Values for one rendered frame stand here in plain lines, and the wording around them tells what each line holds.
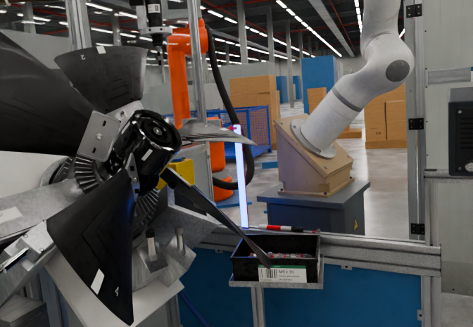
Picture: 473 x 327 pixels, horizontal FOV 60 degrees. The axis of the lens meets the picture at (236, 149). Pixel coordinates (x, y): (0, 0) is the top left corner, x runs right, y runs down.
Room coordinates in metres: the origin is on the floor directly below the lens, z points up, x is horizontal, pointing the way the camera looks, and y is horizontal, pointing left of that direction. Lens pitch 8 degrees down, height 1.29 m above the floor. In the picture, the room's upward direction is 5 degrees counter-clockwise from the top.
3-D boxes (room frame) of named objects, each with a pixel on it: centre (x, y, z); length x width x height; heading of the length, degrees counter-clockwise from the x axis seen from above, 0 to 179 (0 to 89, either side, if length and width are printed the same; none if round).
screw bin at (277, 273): (1.03, -0.09, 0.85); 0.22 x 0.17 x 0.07; 76
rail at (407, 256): (1.21, -0.10, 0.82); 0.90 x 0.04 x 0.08; 62
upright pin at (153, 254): (0.82, 0.19, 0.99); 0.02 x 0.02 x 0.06
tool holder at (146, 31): (0.93, 0.17, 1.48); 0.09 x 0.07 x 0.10; 97
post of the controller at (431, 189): (1.00, -0.48, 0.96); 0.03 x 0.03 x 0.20; 62
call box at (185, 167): (1.39, 0.25, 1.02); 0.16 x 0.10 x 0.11; 62
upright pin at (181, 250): (0.89, 0.15, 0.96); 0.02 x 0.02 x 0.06
